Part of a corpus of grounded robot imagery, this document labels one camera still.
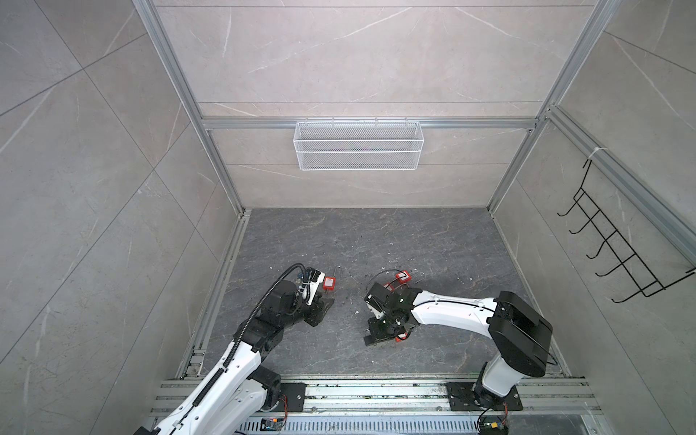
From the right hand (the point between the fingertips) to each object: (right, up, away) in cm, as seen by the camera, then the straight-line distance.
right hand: (373, 335), depth 83 cm
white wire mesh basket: (-5, +65, +18) cm, 68 cm away
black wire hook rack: (+61, +30, -15) cm, 70 cm away
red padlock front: (+9, 0, 0) cm, 9 cm away
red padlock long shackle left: (-15, +14, +12) cm, 24 cm away
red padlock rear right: (+11, +16, +12) cm, 23 cm away
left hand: (-14, +15, -5) cm, 22 cm away
